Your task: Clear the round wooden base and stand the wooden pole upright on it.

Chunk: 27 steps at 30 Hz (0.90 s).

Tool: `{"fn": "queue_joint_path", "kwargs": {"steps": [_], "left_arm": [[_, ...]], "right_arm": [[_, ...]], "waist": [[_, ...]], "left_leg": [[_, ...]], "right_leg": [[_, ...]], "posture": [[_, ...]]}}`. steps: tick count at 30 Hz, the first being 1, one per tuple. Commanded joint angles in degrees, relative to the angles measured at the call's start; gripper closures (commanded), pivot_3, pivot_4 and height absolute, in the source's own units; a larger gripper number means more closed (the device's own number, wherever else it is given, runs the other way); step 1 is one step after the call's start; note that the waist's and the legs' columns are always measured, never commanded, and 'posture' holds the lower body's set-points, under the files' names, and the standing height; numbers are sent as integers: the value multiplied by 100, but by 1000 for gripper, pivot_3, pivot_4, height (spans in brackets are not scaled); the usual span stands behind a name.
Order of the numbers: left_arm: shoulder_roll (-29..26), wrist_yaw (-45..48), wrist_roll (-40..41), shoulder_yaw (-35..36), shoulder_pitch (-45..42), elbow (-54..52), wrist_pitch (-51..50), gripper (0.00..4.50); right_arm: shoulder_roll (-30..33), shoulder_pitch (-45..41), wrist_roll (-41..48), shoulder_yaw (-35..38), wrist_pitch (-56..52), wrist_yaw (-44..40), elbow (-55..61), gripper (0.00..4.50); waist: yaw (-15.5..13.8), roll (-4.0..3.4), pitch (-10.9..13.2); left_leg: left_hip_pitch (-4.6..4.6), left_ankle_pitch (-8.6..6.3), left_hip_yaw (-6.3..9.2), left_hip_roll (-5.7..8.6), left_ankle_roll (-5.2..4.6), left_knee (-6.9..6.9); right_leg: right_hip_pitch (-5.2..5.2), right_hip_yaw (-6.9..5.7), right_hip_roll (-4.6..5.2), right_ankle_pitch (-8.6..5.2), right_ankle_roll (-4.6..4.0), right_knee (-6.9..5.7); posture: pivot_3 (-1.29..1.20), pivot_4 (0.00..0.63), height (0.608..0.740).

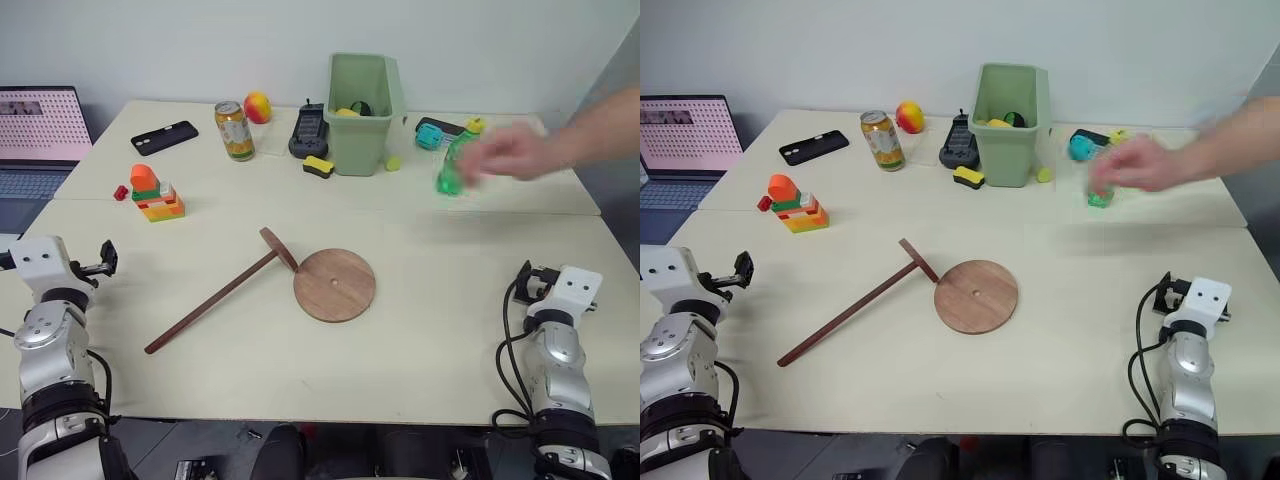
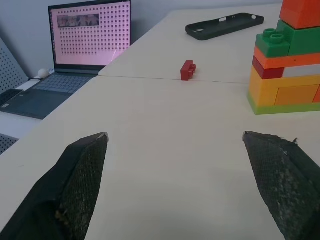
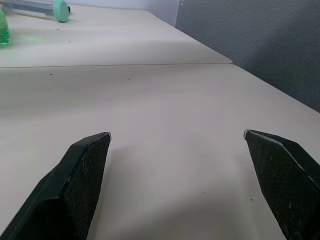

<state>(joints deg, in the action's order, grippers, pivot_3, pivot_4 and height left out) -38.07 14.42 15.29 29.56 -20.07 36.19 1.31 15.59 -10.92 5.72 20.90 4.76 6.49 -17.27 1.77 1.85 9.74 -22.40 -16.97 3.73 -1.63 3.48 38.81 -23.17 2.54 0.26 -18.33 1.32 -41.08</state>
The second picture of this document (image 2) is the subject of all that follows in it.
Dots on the large orange building brick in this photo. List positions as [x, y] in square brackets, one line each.
[300, 12]

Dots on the black flat device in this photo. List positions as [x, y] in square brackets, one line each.
[10, 96]

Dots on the small red building brick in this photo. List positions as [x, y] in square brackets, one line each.
[186, 71]

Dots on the black phone case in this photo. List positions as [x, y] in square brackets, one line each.
[207, 31]

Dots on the lime green base plate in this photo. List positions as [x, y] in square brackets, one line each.
[280, 109]

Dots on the yellow building brick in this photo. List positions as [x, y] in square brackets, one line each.
[261, 90]

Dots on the white perforated metal panel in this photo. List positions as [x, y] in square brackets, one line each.
[10, 70]

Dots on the white flat bar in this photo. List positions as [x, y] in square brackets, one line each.
[28, 84]

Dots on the green brick with round studs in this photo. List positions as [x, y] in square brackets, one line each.
[273, 46]

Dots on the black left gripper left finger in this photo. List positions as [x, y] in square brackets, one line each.
[72, 180]

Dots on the small white ball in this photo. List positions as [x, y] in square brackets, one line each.
[43, 73]

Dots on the open grey laptop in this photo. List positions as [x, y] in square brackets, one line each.
[92, 37]

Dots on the flat orange building brick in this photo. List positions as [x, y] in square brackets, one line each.
[287, 61]

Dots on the white building brick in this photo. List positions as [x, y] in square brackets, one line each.
[302, 72]

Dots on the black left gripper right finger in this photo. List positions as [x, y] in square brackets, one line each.
[287, 180]

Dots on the orange brick in yellow wall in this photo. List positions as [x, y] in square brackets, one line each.
[295, 95]

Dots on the tall green building brick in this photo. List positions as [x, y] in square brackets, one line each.
[306, 41]

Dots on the dark red building brick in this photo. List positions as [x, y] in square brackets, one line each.
[268, 72]

